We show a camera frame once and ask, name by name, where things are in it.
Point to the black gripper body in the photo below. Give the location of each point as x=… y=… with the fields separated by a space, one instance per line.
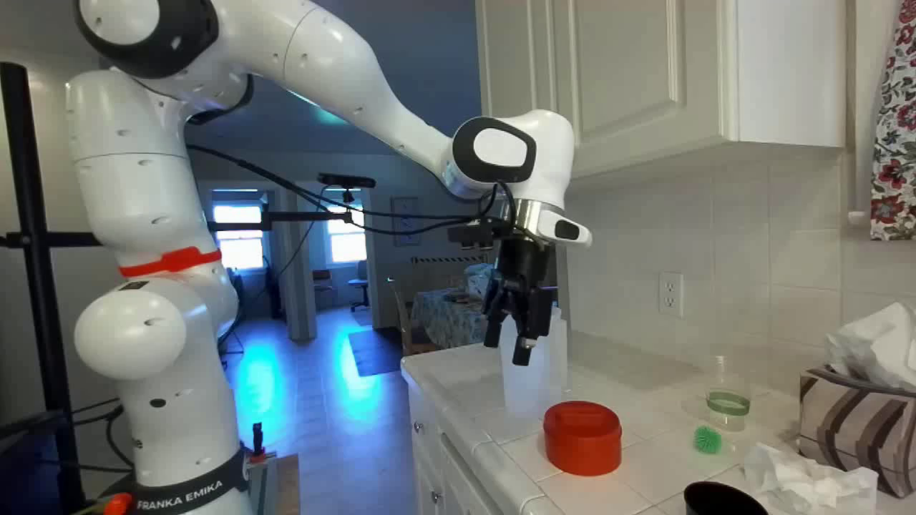
x=518 y=283

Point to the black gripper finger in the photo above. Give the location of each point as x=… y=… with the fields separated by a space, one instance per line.
x=521 y=350
x=494 y=327

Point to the orange cup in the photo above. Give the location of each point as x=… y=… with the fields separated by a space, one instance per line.
x=581 y=437

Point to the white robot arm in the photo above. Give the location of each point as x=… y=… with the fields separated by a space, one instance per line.
x=156 y=334

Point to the translucent plastic jar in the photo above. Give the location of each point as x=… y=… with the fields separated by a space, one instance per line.
x=529 y=389

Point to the small green rimmed jar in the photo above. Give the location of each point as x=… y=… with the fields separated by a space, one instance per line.
x=728 y=396

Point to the green sponge piece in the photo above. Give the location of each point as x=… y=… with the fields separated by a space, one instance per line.
x=708 y=440

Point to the white upper cabinet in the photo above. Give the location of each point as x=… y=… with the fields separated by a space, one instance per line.
x=647 y=80

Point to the crumpled white tissue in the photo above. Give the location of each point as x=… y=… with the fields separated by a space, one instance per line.
x=804 y=487

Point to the striped tissue box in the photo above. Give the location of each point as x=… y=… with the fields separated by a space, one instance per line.
x=854 y=425

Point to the floral curtain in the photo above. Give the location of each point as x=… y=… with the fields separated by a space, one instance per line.
x=893 y=134

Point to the white wall outlet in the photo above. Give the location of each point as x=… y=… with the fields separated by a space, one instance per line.
x=674 y=294

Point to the black camera stand pole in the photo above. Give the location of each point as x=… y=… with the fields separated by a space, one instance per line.
x=41 y=274

